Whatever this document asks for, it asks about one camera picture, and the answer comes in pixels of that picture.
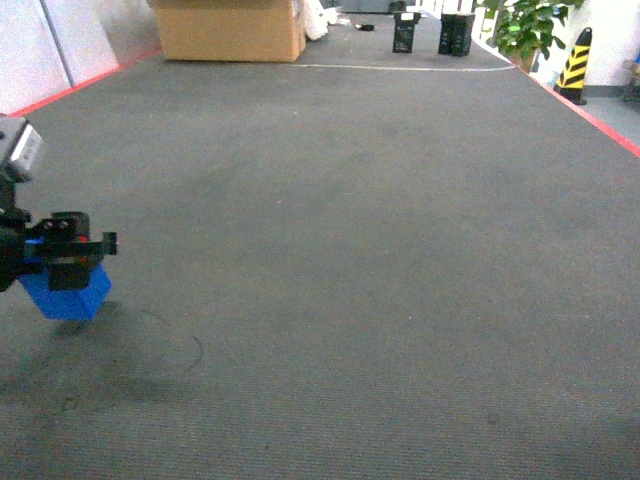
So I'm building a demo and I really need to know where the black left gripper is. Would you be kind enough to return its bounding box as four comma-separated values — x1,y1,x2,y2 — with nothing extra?
1,174,118,292

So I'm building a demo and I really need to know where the blue rectangular plastic part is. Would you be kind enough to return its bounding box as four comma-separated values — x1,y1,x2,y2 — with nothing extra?
18,239,112,321

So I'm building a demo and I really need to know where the large cardboard box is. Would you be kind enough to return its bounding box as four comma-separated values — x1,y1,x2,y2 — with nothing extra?
151,0,306,63

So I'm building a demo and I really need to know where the white foam packaging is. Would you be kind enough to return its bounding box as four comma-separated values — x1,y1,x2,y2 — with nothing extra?
302,0,352,41

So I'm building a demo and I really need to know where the black box left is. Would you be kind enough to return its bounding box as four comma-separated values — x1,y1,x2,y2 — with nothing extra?
392,11,421,54

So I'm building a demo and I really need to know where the black box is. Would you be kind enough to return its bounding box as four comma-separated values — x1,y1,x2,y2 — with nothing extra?
392,11,421,54
438,13,475,57

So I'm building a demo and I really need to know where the black box right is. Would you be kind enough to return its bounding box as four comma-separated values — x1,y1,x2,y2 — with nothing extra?
438,13,475,57

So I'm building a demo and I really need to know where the green potted plant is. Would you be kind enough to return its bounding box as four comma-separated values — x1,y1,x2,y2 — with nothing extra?
473,0,584,73

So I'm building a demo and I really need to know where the yellow black traffic cone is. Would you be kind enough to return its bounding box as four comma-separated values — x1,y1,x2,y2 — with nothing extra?
553,27,593,106

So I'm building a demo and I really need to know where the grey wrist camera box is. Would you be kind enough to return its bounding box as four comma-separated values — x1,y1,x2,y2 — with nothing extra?
1,115,47,183

